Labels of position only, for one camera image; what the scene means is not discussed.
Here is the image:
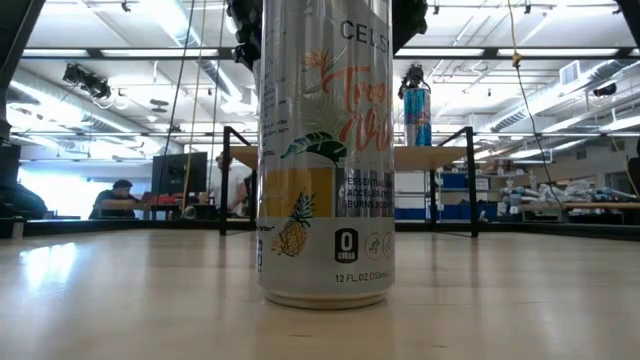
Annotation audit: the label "black ceiling device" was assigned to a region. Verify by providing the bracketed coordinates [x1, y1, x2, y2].
[61, 62, 114, 101]

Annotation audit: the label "Celsius Tropical Vibe can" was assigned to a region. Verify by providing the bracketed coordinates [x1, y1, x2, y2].
[255, 0, 397, 310]

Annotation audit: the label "silver ceiling duct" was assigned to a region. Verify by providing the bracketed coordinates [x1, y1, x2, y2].
[487, 58, 640, 134]

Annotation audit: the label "blue storage bins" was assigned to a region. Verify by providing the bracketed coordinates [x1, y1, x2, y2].
[394, 171, 499, 222]

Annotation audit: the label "tan hanging rope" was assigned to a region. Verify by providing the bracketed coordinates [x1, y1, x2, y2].
[180, 0, 209, 212]

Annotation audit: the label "black computer monitor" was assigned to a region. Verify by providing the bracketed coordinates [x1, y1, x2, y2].
[151, 151, 209, 197]

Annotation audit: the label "black hanging cable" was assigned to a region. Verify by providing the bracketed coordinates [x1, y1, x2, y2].
[167, 0, 197, 154]

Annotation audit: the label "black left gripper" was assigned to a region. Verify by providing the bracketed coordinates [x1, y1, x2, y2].
[225, 0, 262, 70]

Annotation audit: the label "blue silver Red Bull can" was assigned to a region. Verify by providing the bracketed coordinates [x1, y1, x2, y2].
[403, 87, 433, 148]

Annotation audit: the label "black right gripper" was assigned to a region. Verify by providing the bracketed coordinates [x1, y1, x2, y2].
[398, 63, 432, 100]

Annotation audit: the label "yellow hanging rope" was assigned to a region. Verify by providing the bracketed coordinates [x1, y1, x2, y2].
[505, 0, 569, 214]

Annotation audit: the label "person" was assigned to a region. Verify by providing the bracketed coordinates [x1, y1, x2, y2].
[88, 178, 145, 221]
[208, 151, 257, 216]

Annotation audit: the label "cluttered wooden workbench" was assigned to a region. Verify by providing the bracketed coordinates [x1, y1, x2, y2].
[499, 177, 640, 226]

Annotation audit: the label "wooden shelf black metal legs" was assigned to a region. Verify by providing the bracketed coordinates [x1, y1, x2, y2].
[219, 125, 480, 239]

